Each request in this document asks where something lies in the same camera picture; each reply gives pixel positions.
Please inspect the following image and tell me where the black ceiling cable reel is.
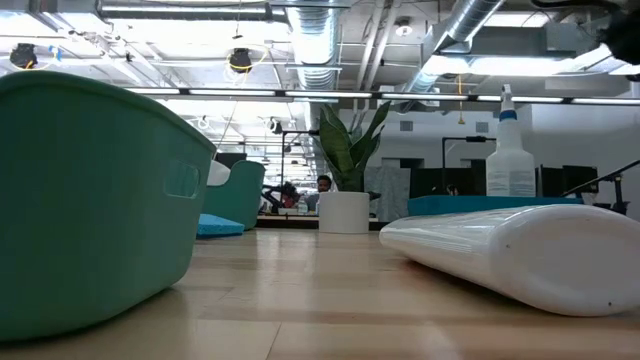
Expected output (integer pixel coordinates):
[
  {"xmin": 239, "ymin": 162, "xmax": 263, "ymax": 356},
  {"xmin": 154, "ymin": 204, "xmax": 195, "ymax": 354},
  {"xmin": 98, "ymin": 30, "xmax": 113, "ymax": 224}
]
[
  {"xmin": 227, "ymin": 47, "xmax": 254, "ymax": 75},
  {"xmin": 8, "ymin": 42, "xmax": 40, "ymax": 71}
]

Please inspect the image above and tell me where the black computer monitor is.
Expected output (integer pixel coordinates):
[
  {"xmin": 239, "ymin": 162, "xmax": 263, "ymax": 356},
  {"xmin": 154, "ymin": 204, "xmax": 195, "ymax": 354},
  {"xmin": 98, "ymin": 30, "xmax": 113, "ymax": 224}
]
[{"xmin": 535, "ymin": 164, "xmax": 599, "ymax": 197}]

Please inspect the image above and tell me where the silver spiral ventilation duct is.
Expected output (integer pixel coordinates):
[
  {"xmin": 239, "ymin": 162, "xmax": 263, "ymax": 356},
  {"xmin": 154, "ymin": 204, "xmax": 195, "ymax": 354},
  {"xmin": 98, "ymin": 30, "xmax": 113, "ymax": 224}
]
[
  {"xmin": 285, "ymin": 4, "xmax": 345, "ymax": 92},
  {"xmin": 402, "ymin": 0, "xmax": 507, "ymax": 96}
]

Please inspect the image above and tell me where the grey patterned panel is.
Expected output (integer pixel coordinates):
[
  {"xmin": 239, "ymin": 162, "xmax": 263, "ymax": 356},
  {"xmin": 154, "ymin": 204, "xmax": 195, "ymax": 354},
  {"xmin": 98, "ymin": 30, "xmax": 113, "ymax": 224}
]
[{"xmin": 363, "ymin": 166, "xmax": 412, "ymax": 224}]

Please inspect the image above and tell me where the white lotion bottle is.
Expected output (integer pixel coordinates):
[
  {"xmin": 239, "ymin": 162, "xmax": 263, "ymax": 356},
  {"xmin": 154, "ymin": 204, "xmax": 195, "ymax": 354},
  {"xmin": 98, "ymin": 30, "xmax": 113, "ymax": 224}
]
[{"xmin": 378, "ymin": 203, "xmax": 640, "ymax": 318}]

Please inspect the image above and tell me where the snake plant in white pot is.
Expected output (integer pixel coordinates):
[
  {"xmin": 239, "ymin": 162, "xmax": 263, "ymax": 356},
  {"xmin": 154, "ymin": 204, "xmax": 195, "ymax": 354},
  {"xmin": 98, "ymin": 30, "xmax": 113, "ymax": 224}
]
[{"xmin": 312, "ymin": 99, "xmax": 392, "ymax": 235}]

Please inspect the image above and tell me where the large teal plastic bin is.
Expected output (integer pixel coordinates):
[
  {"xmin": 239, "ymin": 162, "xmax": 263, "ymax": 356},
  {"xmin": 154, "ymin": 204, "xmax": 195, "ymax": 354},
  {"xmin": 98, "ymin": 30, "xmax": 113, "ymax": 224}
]
[{"xmin": 201, "ymin": 159, "xmax": 267, "ymax": 232}]

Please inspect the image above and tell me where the blue sponge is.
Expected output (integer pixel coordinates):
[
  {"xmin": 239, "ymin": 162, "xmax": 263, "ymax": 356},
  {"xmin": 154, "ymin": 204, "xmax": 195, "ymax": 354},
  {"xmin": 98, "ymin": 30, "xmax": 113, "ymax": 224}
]
[{"xmin": 195, "ymin": 213, "xmax": 246, "ymax": 239}]

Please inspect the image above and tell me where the black background tripod stand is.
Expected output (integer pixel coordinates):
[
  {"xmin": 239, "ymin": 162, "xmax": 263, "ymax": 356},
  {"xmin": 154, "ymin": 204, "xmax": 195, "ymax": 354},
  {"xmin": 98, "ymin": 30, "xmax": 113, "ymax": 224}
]
[{"xmin": 561, "ymin": 158, "xmax": 640, "ymax": 217}]

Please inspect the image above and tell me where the blue-liquid spray bottle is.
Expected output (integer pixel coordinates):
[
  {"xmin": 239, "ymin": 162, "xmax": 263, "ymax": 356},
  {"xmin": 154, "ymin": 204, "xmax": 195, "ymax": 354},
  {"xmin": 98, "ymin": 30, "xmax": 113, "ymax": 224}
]
[{"xmin": 485, "ymin": 83, "xmax": 537, "ymax": 198}]

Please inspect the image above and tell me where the long linear ceiling light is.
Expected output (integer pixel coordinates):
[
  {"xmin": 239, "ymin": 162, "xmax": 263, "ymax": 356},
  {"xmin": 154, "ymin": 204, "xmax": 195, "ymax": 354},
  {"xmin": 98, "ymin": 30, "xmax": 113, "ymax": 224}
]
[{"xmin": 94, "ymin": 85, "xmax": 640, "ymax": 106}]

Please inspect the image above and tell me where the small teal plastic bin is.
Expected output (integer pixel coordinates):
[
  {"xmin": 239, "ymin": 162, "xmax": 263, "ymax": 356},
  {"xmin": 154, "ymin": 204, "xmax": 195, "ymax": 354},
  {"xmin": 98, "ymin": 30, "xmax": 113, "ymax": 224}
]
[{"xmin": 0, "ymin": 69, "xmax": 217, "ymax": 343}]

